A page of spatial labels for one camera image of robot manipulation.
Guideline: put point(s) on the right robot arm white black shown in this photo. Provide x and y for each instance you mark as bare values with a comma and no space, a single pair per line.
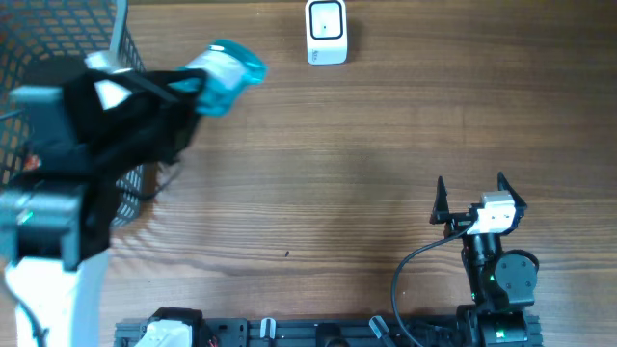
501,283

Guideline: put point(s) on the blue mouthwash bottle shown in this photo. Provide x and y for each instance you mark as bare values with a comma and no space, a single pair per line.
230,69

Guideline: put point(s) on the white barcode scanner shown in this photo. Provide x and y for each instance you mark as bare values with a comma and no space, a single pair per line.
326,32

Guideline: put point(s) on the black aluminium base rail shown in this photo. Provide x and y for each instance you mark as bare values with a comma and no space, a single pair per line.
337,332

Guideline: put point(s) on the black mesh plastic basket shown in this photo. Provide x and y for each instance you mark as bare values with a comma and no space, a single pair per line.
35,30

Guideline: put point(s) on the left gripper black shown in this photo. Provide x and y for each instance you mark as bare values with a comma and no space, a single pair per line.
169,109

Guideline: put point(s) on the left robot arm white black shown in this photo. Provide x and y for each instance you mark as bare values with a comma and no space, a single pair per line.
55,227

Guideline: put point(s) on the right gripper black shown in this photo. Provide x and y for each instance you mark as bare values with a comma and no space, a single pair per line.
457,221

